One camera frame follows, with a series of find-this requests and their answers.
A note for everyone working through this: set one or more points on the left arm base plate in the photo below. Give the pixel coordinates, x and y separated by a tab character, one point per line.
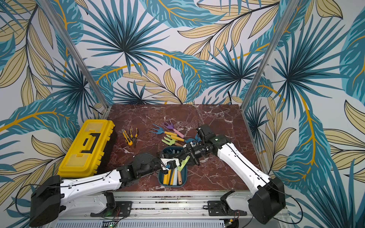
118	209

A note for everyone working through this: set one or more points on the light blue fork rake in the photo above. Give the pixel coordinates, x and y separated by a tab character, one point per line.
175	177

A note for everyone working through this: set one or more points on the teal claw rake yellow handle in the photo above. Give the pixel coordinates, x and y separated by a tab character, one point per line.
193	140

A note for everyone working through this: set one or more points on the yellow toolbox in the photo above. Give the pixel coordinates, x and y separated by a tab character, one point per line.
90	150

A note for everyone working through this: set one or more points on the aluminium rail frame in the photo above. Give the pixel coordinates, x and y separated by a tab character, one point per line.
178	209

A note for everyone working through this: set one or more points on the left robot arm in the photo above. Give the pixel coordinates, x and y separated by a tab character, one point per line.
52	198

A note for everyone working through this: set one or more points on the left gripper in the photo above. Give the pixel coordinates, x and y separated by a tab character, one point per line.
160	154

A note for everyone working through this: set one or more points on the teal storage tray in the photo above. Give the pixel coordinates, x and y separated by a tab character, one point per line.
168	152

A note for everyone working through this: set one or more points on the teal rake wooden handle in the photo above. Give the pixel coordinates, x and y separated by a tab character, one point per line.
179	178

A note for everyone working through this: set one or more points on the metal corner post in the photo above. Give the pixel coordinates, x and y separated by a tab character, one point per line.
56	22
271	47

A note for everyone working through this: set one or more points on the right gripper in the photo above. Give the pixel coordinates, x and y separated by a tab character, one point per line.
189	153

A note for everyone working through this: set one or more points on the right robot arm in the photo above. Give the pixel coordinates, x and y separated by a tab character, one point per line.
267	196

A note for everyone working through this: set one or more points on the yellow handled pliers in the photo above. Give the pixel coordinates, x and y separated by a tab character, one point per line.
134	136

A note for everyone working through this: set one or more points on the green rake wooden handle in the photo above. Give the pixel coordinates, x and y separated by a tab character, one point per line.
183	163

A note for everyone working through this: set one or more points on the right metal corner post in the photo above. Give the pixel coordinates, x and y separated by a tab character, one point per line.
271	47

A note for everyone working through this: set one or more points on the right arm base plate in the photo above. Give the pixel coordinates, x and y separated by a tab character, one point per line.
220	208

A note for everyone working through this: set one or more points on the purple rake pink handle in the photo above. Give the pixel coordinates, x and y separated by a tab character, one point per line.
169	125

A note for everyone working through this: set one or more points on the left metal corner post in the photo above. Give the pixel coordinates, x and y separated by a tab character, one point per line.
56	22

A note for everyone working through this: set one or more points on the green fork yellow handle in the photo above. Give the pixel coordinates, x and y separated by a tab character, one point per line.
171	140

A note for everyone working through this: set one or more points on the yellow utility knife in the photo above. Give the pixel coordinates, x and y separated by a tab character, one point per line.
127	138

